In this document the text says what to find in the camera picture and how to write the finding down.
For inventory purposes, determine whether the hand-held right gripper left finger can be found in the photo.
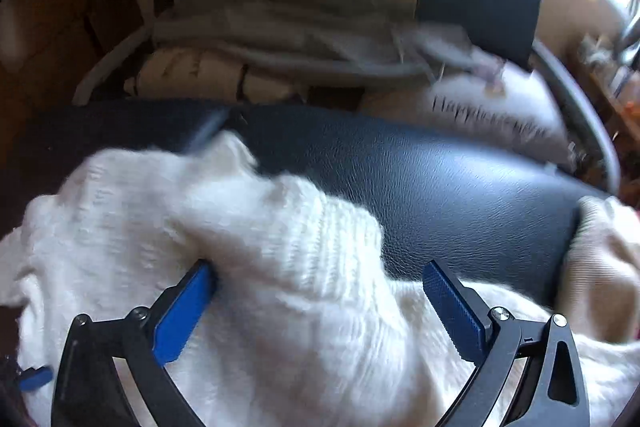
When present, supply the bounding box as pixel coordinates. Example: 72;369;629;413
50;258;218;427

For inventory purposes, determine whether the wooden wardrobe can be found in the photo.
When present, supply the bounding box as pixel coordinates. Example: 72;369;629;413
0;0;151;118

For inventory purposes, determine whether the white printed cushion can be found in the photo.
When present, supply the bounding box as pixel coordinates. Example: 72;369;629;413
122;47;576;168

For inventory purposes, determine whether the wooden desk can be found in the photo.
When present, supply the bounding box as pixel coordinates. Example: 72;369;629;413
595;72;640;148

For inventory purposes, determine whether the beige garment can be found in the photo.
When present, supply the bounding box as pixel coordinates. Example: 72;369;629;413
562;196;640;343

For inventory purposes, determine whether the cluster of jars and boxes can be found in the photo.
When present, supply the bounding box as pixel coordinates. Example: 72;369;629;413
575;32;640;98

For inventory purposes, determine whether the grey cloth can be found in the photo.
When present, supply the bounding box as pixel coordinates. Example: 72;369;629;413
152;0;506;82

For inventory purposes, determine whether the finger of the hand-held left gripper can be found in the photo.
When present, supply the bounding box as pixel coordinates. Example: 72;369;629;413
15;364;54;393

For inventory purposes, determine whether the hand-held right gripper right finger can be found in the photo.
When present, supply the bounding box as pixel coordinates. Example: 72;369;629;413
421;259;593;427

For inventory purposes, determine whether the cream knitted sweater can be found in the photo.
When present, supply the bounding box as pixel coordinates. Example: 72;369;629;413
0;132;640;427

